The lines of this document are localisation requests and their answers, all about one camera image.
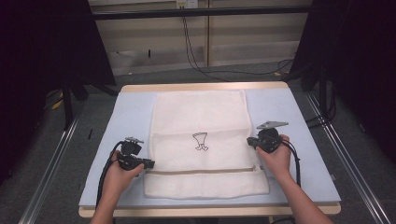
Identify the wooden table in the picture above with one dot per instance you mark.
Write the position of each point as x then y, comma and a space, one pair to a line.
202, 86

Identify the person's right hand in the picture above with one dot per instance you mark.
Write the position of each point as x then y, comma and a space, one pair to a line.
277, 160

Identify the yellow tape strip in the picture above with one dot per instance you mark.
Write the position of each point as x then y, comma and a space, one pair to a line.
57, 104

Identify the person's left hand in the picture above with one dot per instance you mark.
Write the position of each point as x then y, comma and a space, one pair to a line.
120, 182

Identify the light blue table mat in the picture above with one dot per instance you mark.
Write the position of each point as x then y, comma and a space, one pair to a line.
130, 118

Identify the white mesh laundry bag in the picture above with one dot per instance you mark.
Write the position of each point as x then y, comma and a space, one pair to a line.
202, 118

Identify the metal floor rail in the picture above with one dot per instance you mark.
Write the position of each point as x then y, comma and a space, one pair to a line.
46, 177
358, 174

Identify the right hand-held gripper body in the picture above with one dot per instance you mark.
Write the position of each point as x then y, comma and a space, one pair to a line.
269, 138

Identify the white wall socket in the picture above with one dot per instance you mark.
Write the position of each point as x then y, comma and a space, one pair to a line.
186, 3

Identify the black metal stand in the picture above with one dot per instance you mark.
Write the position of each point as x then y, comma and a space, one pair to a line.
67, 105

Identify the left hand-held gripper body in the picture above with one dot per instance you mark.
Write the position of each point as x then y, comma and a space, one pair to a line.
129, 157

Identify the black curtain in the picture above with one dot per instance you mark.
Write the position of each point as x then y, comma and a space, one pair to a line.
358, 56
37, 62

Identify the black horizontal bar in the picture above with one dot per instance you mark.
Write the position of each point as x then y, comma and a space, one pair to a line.
202, 12

